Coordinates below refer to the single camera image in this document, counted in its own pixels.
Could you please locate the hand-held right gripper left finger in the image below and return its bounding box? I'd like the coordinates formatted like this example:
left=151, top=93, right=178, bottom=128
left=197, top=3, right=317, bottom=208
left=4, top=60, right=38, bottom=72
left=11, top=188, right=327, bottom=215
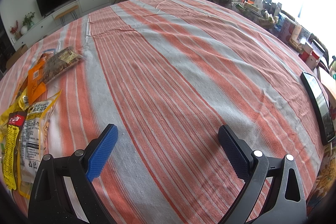
left=28, top=123, right=118, bottom=224

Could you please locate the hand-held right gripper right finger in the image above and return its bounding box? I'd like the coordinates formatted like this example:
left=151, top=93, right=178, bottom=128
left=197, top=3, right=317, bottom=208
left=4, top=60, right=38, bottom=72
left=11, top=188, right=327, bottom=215
left=214, top=125, right=307, bottom=224

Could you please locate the pile of mixed snack packets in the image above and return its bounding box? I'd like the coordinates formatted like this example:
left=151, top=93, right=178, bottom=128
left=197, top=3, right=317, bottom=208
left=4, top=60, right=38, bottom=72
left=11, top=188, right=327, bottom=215
left=0, top=86, right=62, bottom=199

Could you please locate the orange barcode snack packet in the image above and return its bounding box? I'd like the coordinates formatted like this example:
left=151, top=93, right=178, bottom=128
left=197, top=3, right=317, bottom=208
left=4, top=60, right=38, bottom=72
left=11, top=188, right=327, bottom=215
left=28, top=55, right=49, bottom=105

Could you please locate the clear brown nut packet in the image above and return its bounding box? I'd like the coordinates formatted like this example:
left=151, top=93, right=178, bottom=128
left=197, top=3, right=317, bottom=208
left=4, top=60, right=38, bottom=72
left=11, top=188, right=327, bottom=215
left=39, top=48, right=86, bottom=84

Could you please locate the orange grey striped tablecloth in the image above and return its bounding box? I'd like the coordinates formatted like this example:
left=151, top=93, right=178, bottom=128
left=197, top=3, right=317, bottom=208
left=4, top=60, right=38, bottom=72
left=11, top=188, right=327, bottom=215
left=0, top=0, right=331, bottom=224

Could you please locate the floral chair cushion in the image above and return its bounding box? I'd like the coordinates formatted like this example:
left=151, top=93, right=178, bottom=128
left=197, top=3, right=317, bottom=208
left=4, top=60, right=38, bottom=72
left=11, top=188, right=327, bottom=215
left=306, top=145, right=336, bottom=216

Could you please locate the black smartphone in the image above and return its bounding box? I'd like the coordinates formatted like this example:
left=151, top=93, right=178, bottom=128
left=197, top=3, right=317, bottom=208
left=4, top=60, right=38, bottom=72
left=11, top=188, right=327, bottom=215
left=301, top=71, right=336, bottom=146

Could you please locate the white canister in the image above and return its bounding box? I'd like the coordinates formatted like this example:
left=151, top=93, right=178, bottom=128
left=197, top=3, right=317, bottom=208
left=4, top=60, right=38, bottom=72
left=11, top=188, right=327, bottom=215
left=306, top=49, right=322, bottom=68

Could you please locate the brown cardboard box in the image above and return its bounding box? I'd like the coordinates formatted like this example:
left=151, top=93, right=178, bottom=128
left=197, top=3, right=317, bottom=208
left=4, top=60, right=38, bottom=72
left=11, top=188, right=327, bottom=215
left=5, top=44, right=29, bottom=69

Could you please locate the red white carton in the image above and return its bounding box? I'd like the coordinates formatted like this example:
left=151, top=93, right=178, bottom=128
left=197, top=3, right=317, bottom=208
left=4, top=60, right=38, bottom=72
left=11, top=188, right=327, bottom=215
left=278, top=15, right=297, bottom=41

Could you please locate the woven basket of items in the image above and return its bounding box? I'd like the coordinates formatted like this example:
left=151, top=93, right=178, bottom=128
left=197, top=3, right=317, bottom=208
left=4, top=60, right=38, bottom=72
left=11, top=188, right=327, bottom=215
left=232, top=1, right=280, bottom=28

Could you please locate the dark glass cabinet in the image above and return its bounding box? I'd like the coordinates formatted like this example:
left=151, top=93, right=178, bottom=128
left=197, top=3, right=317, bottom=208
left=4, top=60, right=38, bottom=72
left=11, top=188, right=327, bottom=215
left=0, top=14, right=16, bottom=75

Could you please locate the plant in white vase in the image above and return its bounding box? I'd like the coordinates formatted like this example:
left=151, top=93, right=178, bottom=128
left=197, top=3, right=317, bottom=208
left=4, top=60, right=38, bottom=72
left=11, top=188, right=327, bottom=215
left=20, top=12, right=36, bottom=35

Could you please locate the wooden hairpin leg stool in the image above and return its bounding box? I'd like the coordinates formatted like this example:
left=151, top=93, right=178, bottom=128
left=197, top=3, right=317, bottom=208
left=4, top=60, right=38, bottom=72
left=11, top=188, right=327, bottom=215
left=54, top=5, right=79, bottom=26

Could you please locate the red flower bouquet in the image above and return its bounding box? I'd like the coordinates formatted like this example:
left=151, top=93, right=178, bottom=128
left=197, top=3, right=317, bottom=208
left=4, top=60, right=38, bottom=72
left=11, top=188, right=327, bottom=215
left=10, top=21, right=21, bottom=41

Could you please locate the white television cabinet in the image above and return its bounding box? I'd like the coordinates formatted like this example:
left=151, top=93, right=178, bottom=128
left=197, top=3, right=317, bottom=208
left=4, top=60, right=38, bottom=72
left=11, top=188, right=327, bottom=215
left=12, top=0, right=112, bottom=50

